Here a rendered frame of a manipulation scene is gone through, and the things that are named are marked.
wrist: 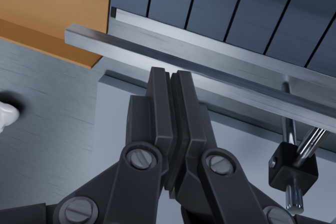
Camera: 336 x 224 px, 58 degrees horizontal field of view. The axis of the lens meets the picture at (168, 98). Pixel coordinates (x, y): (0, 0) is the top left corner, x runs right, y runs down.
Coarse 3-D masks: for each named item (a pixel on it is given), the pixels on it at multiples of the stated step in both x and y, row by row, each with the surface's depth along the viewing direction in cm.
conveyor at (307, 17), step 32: (128, 0) 28; (160, 0) 28; (192, 0) 27; (224, 0) 26; (256, 0) 25; (288, 0) 25; (320, 0) 24; (224, 32) 28; (256, 32) 27; (288, 32) 26; (320, 32) 25; (320, 64) 27
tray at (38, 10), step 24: (0, 0) 38; (24, 0) 37; (48, 0) 36; (72, 0) 35; (96, 0) 34; (0, 24) 38; (24, 24) 39; (48, 24) 38; (96, 24) 36; (48, 48) 36; (72, 48) 38
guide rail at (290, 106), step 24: (72, 24) 23; (96, 48) 22; (120, 48) 22; (144, 48) 22; (192, 72) 21; (216, 72) 22; (240, 96) 21; (264, 96) 21; (288, 96) 21; (312, 120) 21
